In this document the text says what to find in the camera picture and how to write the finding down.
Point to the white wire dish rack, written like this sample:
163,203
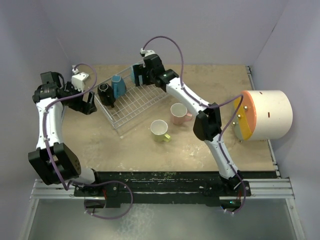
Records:
138,103

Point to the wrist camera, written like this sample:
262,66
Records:
144,53
79,81

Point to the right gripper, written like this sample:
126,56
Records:
141,70

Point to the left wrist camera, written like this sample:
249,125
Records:
79,81

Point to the pink mug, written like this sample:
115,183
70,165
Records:
179,114

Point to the light blue mug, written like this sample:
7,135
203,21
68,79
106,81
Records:
132,73

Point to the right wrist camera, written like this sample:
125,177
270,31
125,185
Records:
144,53

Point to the white cylinder orange lid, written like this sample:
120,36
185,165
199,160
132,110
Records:
262,115

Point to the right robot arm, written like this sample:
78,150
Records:
207,123

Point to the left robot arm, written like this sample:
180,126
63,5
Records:
52,160

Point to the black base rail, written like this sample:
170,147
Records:
165,187

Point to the black mug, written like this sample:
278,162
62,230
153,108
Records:
106,95

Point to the dark blue mug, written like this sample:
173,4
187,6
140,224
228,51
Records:
118,85

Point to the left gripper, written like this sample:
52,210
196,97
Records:
87,107

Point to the yellow-green mug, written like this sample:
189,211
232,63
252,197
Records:
159,131

